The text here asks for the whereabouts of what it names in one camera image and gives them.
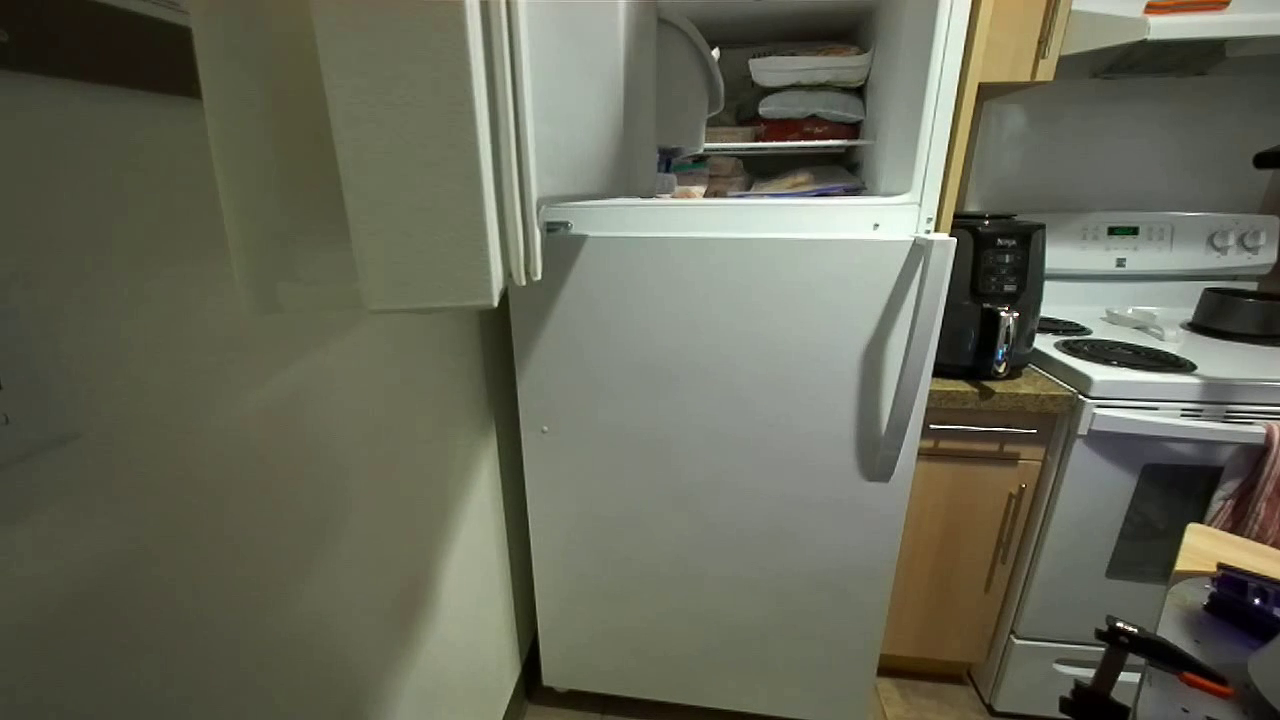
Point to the bluish frozen food bag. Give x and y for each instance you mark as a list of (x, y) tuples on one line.
[(694, 178)]

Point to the pale frozen food package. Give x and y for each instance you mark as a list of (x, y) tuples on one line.
[(800, 178)]

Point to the red frozen food package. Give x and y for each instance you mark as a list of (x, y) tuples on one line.
[(800, 131)]

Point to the white frozen food bag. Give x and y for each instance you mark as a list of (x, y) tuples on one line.
[(806, 66), (810, 107)]

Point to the black coffee maker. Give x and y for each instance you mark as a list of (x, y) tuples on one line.
[(993, 283)]

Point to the brown speckled countertop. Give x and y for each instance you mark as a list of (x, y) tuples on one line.
[(1013, 396)]

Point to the wooden base cabinet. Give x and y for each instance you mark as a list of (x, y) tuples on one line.
[(960, 562)]

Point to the small black coil burner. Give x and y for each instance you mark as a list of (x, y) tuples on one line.
[(1066, 325)]

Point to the white electric stove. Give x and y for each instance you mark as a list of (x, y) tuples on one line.
[(1066, 534)]

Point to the large black coil burner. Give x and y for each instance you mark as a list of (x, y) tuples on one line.
[(1127, 355)]

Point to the wooden upper cabinet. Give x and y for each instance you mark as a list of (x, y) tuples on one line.
[(1027, 41)]

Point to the black clamp stand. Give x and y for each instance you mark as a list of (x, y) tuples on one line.
[(1120, 662)]

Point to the light wooden board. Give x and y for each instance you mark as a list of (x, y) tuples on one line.
[(1206, 551)]

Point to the red kitchen towel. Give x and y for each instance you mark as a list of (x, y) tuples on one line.
[(1253, 484)]

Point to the white range hood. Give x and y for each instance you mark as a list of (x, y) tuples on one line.
[(1174, 34)]

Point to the dark blue object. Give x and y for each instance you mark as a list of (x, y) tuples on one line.
[(1244, 602)]

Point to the orange object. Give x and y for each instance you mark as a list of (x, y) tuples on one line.
[(1184, 6)]

